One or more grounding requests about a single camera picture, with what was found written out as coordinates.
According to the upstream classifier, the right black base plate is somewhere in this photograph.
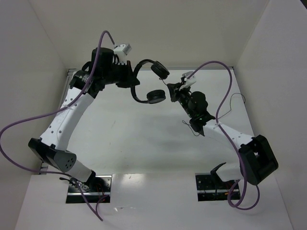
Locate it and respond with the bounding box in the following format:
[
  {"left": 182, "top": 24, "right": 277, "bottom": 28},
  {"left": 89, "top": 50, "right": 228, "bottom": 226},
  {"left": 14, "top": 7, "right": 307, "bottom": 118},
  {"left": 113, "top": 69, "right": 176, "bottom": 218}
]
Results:
[{"left": 195, "top": 173, "right": 235, "bottom": 202}]

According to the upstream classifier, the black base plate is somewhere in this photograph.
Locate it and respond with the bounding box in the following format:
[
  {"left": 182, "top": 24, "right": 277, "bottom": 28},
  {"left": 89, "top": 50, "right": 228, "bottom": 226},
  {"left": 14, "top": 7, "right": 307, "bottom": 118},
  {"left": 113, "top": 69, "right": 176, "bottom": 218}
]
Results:
[
  {"left": 59, "top": 175, "right": 112, "bottom": 204},
  {"left": 195, "top": 173, "right": 235, "bottom": 202}
]

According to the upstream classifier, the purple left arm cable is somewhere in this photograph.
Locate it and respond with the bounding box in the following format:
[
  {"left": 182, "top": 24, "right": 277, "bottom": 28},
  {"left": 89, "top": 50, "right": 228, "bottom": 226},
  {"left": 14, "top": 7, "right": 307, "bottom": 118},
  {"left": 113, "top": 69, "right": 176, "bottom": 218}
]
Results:
[{"left": 0, "top": 30, "right": 117, "bottom": 221}]

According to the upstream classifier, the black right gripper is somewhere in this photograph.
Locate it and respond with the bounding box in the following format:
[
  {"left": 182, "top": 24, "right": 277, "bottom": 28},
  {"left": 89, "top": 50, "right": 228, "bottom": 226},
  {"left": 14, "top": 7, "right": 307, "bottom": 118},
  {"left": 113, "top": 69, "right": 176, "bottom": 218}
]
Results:
[{"left": 166, "top": 82, "right": 195, "bottom": 118}]

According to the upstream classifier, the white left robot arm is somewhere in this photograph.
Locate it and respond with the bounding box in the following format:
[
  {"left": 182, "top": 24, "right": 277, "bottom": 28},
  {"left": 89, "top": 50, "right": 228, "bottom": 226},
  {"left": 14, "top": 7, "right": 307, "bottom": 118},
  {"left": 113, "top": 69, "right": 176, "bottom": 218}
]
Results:
[{"left": 28, "top": 44, "right": 140, "bottom": 191}]

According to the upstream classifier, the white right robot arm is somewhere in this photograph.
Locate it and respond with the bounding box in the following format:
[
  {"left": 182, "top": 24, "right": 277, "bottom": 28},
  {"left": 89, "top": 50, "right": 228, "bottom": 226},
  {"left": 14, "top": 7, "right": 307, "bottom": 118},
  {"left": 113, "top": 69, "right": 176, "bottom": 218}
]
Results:
[{"left": 167, "top": 83, "right": 279, "bottom": 189}]

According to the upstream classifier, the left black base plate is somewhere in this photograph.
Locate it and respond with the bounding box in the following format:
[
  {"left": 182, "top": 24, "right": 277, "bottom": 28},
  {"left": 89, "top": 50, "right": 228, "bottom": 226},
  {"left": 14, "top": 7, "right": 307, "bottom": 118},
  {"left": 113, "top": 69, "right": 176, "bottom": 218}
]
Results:
[{"left": 59, "top": 175, "right": 112, "bottom": 204}]

